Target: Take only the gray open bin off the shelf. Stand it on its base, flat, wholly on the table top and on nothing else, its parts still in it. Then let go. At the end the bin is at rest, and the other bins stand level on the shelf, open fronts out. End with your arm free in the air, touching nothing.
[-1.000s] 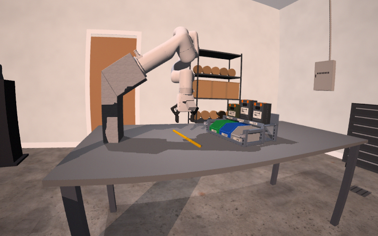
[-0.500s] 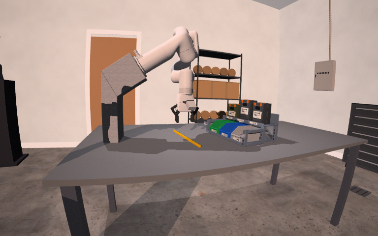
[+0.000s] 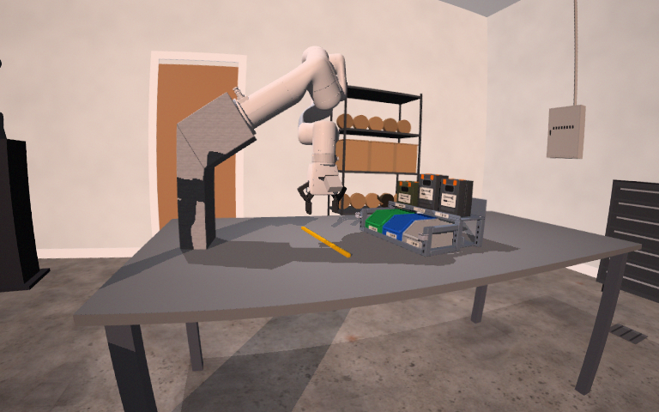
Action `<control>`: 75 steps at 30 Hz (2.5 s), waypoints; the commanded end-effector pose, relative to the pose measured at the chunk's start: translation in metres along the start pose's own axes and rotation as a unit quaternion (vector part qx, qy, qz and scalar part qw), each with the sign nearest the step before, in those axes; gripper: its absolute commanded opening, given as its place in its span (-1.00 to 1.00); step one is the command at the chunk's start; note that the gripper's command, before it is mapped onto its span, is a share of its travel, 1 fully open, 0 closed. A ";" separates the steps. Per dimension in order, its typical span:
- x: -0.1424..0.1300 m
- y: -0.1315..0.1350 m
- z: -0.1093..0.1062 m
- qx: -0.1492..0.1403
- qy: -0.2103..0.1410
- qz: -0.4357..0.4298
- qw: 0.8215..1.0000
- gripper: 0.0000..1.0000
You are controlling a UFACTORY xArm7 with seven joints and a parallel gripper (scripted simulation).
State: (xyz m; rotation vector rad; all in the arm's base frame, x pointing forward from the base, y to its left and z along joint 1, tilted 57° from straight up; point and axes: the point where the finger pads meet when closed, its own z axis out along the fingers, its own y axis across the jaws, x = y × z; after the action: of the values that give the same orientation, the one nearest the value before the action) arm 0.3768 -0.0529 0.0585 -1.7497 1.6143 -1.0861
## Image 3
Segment green open bin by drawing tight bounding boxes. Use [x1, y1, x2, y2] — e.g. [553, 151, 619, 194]
[366, 209, 416, 233]

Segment yellow bar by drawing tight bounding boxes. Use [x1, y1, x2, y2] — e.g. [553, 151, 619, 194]
[301, 227, 351, 258]

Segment blue open bin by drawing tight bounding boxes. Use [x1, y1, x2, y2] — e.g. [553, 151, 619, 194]
[384, 213, 438, 241]

